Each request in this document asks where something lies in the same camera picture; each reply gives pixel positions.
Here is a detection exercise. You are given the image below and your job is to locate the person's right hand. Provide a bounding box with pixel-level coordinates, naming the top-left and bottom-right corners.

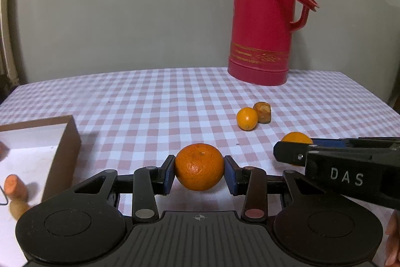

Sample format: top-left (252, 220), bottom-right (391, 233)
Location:
top-left (384, 210), bottom-right (400, 267)

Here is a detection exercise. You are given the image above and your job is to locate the brown fruit piece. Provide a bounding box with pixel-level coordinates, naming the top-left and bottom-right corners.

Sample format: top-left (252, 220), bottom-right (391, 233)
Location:
top-left (252, 102), bottom-right (272, 124)

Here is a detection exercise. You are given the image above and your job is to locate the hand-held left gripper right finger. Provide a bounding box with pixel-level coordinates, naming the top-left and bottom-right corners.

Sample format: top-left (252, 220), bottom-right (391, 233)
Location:
top-left (223, 155), bottom-right (326, 221)

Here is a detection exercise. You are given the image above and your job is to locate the beige striped curtain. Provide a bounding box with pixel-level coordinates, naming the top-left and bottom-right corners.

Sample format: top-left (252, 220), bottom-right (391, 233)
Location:
top-left (0, 0), bottom-right (22, 92)

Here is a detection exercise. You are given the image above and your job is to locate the white cardboard box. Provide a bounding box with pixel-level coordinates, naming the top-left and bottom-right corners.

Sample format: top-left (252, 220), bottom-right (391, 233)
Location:
top-left (0, 115), bottom-right (82, 222)

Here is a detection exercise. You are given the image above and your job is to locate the green-brown kiwi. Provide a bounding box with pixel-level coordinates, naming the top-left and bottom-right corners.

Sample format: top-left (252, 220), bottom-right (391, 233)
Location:
top-left (9, 199), bottom-right (31, 220)

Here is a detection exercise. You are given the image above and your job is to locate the red thermos flask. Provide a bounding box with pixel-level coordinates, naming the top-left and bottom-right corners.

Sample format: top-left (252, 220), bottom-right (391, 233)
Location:
top-left (227, 0), bottom-right (320, 86)

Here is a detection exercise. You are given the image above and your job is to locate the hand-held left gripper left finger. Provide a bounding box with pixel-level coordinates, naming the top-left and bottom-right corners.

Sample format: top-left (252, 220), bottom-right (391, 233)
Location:
top-left (73, 155), bottom-right (176, 224)

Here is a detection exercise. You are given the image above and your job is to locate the large orange mandarin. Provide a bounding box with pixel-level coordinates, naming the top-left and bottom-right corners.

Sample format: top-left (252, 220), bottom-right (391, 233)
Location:
top-left (174, 144), bottom-right (225, 192)

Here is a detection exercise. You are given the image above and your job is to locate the medium yellow-orange citrus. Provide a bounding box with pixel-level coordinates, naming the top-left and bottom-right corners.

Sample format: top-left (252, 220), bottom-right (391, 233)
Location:
top-left (281, 131), bottom-right (314, 145)

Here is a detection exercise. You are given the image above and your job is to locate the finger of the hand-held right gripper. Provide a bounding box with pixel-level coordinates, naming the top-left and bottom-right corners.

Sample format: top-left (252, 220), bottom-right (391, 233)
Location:
top-left (273, 141), bottom-right (310, 168)
top-left (312, 137), bottom-right (400, 149)

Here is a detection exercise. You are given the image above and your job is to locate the small yellow-orange citrus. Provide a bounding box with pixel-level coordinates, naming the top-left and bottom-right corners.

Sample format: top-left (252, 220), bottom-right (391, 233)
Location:
top-left (236, 107), bottom-right (259, 131)

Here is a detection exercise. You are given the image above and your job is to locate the pink checked tablecloth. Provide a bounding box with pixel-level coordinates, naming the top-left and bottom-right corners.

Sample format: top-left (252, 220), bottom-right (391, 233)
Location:
top-left (0, 67), bottom-right (400, 267)

